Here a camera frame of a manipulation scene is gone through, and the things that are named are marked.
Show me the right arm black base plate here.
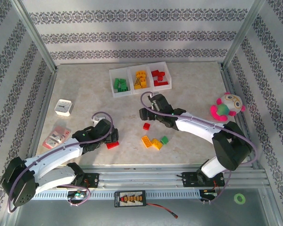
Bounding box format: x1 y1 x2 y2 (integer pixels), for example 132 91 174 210
183 171 226 188

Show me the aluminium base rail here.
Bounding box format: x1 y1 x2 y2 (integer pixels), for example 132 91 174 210
13 164 267 190

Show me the aluminium side rail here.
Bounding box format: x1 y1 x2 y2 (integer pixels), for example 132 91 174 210
220 67 266 171
14 68 58 175

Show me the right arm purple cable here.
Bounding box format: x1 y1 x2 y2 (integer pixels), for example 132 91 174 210
141 91 259 205

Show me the long yellow lego brick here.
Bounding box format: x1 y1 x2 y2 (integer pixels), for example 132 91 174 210
141 135 152 148
150 137 164 150

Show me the white square clock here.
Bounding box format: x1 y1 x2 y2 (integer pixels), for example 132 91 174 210
54 98 74 116

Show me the pink white plush toy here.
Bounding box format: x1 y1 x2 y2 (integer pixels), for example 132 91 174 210
209 92 247 122

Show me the green tape ring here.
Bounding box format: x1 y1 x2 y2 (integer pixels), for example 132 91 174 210
234 193 246 204

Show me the white plastic bin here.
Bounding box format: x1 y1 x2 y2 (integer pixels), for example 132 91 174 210
108 67 134 98
147 61 173 90
128 64 154 95

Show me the aluminium frame post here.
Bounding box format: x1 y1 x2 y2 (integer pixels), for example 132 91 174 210
219 0 268 71
10 0 58 73

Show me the red black wire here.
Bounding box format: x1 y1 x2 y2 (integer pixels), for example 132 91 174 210
145 202 179 218

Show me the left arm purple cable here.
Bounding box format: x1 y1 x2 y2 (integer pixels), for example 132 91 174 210
7 112 114 214

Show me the slotted grey cable duct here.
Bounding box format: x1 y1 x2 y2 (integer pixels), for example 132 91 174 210
22 189 201 201

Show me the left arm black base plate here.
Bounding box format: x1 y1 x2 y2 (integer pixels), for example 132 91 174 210
56 173 100 189

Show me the black power distribution board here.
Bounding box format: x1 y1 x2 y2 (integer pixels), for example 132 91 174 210
114 190 147 208

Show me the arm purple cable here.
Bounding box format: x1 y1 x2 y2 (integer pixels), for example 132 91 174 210
7 112 114 214
141 91 259 205

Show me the pink card packet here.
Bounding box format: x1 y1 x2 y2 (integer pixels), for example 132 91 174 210
42 125 73 150

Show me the small circuit board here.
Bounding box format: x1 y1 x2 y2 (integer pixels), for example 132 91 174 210
66 191 87 200
202 189 219 198

